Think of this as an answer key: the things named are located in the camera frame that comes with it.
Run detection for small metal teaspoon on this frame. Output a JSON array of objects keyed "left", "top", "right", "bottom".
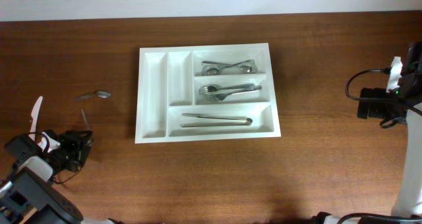
[
  {"left": 81, "top": 109, "right": 90, "bottom": 130},
  {"left": 75, "top": 90, "right": 111, "bottom": 101}
]

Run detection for metal tweezers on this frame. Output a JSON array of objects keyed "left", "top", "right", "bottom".
[{"left": 180, "top": 113, "right": 253, "bottom": 128}]

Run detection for large metal spoon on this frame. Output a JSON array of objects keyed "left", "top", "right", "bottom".
[
  {"left": 201, "top": 59, "right": 256, "bottom": 76},
  {"left": 200, "top": 60, "right": 259, "bottom": 74}
]

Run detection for metal fork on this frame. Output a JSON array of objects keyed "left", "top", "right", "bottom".
[
  {"left": 206, "top": 85, "right": 262, "bottom": 102},
  {"left": 198, "top": 84, "right": 255, "bottom": 94}
]

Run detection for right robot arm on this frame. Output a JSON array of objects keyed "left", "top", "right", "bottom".
[{"left": 309, "top": 42, "right": 421, "bottom": 224}]

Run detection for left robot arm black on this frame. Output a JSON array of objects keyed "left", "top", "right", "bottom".
[{"left": 1, "top": 130, "right": 118, "bottom": 224}]

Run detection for white plastic knife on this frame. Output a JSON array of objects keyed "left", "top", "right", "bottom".
[{"left": 29, "top": 96, "right": 44, "bottom": 141}]

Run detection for white plastic cutlery tray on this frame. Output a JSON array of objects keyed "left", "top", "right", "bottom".
[{"left": 135, "top": 43, "right": 281, "bottom": 144}]

